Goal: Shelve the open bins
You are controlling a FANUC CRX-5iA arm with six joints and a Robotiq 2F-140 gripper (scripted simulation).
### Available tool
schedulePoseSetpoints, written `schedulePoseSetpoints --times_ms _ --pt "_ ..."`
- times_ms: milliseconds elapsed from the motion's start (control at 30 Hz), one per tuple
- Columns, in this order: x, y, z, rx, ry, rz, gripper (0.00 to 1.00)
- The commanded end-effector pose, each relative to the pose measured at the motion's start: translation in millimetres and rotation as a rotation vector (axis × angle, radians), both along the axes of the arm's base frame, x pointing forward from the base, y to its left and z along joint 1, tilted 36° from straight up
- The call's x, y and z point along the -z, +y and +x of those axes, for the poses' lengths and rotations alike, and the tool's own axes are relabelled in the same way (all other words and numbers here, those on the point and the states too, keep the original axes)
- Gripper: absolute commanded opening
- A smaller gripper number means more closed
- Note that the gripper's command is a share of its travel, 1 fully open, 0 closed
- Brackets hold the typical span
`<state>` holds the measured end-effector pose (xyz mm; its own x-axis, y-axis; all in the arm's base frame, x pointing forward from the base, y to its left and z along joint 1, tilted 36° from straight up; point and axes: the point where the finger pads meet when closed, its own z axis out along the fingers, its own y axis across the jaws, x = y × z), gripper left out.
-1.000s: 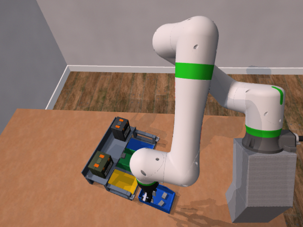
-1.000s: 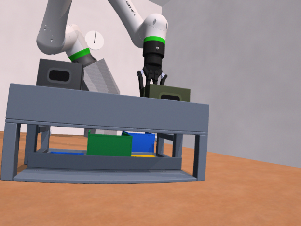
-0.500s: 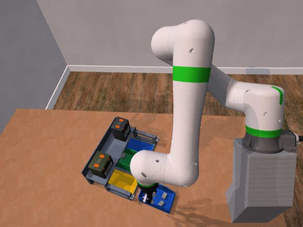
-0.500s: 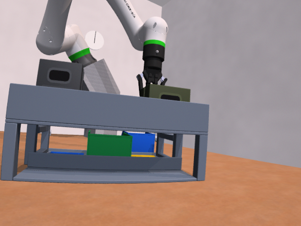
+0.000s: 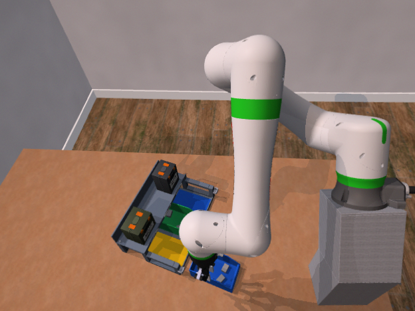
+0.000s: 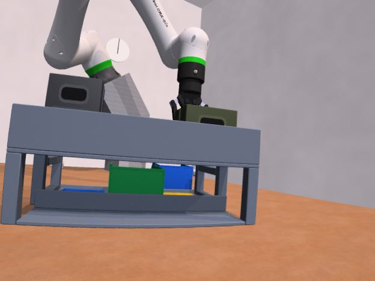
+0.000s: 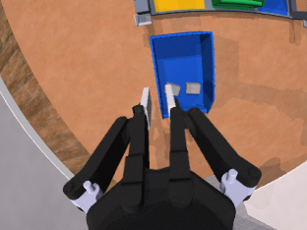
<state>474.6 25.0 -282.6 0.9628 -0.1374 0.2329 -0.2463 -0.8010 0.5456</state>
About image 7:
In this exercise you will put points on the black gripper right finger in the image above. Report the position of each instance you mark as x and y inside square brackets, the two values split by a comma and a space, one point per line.
[239, 177]

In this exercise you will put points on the grey metal shelf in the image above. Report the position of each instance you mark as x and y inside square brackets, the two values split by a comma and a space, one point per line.
[147, 8]

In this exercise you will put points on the blue bin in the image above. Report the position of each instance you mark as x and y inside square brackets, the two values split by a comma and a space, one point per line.
[185, 59]

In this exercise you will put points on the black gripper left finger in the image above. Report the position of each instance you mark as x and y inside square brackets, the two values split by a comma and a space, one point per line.
[90, 184]

